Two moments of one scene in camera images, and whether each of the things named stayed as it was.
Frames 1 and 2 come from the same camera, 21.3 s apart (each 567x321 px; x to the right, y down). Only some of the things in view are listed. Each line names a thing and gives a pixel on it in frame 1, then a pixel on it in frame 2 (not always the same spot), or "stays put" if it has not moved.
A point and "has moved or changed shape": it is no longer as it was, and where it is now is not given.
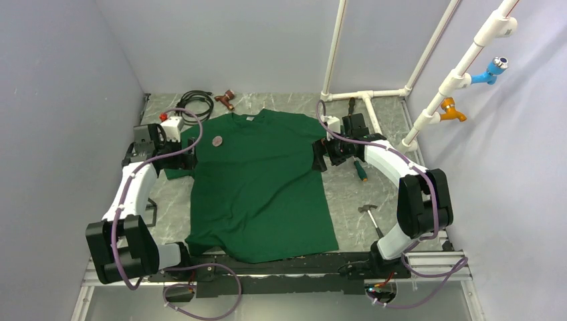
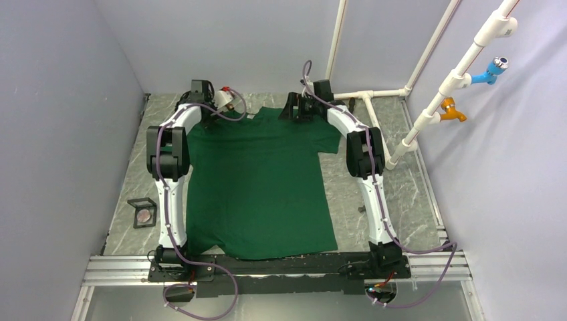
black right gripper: [321, 147] → [296, 100]
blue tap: [495, 67] stays put
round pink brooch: [217, 140] has moved or changed shape
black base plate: [252, 274] stays put
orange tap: [448, 104] stays put
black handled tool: [351, 103] stays put
